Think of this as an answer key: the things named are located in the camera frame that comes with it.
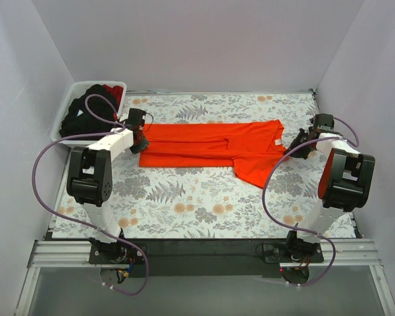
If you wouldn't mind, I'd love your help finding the orange t shirt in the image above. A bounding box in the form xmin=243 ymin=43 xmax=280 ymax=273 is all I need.
xmin=139 ymin=120 xmax=286 ymax=188

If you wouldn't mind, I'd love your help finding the black t shirt in basket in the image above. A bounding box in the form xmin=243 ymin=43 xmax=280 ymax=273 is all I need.
xmin=59 ymin=84 xmax=119 ymax=139

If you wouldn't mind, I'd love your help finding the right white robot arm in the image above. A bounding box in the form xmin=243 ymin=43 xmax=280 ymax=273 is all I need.
xmin=284 ymin=113 xmax=375 ymax=262

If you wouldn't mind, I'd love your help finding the red t shirt in basket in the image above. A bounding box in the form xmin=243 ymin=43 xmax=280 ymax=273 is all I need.
xmin=103 ymin=84 xmax=124 ymax=106

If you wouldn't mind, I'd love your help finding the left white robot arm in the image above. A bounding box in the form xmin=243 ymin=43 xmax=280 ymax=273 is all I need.
xmin=66 ymin=108 xmax=149 ymax=263

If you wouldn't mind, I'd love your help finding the floral patterned table mat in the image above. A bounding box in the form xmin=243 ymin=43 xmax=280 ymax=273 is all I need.
xmin=51 ymin=93 xmax=363 ymax=240

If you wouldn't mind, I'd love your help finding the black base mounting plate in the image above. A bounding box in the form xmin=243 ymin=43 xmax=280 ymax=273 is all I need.
xmin=88 ymin=238 xmax=324 ymax=278

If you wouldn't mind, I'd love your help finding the white plastic laundry basket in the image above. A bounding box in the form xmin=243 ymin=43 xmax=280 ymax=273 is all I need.
xmin=50 ymin=80 xmax=127 ymax=142

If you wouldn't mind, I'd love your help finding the aluminium frame rail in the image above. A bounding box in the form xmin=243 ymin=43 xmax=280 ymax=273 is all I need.
xmin=14 ymin=238 xmax=395 ymax=315

